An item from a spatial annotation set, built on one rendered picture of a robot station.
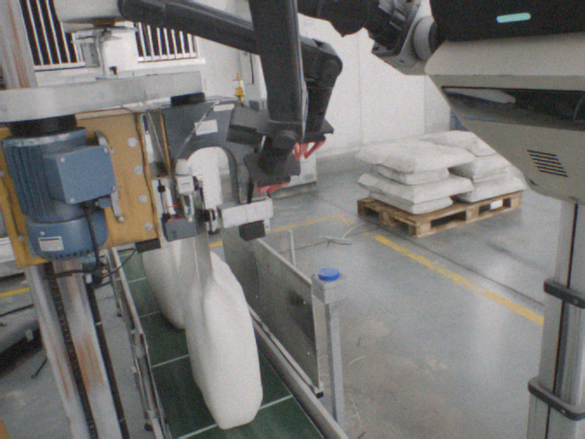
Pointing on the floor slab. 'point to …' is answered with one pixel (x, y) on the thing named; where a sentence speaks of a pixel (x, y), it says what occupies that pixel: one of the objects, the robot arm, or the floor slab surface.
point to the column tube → (18, 47)
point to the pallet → (416, 226)
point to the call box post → (335, 363)
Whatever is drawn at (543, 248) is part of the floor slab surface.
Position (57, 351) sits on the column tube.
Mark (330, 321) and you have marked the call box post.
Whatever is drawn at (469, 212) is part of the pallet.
